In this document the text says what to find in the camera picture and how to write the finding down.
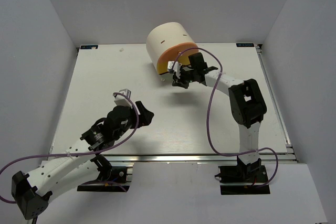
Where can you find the blue label sticker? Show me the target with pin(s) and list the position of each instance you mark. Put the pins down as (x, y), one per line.
(88, 47)
(245, 45)

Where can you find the blue label sticker left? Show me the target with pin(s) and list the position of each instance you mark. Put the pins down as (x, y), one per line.
(88, 47)

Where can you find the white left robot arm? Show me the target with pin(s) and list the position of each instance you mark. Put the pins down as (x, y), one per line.
(83, 161)

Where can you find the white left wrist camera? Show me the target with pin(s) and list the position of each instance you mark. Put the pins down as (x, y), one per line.
(122, 98)

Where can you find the aluminium table edge rail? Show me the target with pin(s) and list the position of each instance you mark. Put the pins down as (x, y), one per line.
(284, 157)

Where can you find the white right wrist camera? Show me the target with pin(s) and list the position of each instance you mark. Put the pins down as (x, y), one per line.
(174, 67)

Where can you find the yellow drawer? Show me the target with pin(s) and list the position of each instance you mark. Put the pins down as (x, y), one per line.
(168, 61)

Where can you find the white round drawer cabinet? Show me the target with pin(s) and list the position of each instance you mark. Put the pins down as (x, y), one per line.
(165, 36)

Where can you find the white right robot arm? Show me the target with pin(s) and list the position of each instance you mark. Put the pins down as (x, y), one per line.
(247, 104)

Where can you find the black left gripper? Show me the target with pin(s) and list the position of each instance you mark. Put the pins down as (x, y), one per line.
(138, 114)

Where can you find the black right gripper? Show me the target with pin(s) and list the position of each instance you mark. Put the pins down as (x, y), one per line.
(182, 76)

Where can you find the orange drawer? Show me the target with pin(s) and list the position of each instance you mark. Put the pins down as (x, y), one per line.
(172, 53)

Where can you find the blue label sticker right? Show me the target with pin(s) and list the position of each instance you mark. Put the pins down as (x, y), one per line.
(245, 45)

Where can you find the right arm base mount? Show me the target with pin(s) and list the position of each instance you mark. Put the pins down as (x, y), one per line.
(243, 179)

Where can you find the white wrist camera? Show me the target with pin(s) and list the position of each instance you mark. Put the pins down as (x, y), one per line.
(174, 67)
(122, 98)

